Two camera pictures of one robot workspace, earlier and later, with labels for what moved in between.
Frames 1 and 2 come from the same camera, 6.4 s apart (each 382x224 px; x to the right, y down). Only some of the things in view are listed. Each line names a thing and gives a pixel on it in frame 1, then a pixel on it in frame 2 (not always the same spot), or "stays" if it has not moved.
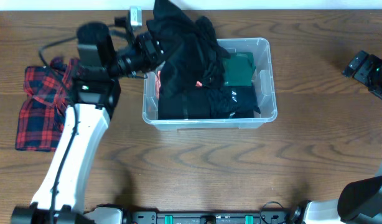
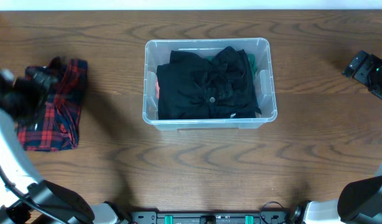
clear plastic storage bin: x=224 y=84 stays
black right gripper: x=365 y=74 stays
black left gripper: x=152 y=50 to x=39 y=80
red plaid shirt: x=43 y=113 stays
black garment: x=193 y=55 to x=191 y=87
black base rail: x=210 y=217 stays
